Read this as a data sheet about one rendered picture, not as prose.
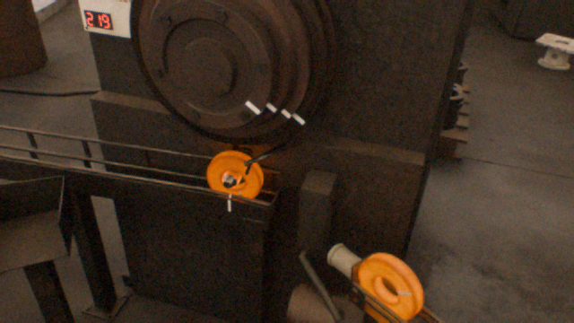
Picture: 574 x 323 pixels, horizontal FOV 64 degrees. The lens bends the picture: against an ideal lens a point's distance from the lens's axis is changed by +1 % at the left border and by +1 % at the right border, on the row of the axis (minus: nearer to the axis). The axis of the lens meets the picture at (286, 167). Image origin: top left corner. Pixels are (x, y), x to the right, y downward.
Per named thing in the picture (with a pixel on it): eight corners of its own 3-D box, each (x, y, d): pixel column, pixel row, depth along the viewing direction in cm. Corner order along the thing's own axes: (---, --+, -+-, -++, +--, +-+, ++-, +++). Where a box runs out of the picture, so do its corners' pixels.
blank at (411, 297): (378, 308, 111) (370, 316, 109) (358, 249, 109) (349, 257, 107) (434, 319, 99) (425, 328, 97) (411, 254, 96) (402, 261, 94)
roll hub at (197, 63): (195, -39, 88) (305, 59, 92) (139, 62, 105) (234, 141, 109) (180, -33, 84) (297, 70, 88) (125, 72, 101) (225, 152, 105)
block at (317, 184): (304, 230, 137) (310, 164, 123) (330, 236, 136) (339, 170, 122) (294, 255, 129) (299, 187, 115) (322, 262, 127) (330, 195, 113)
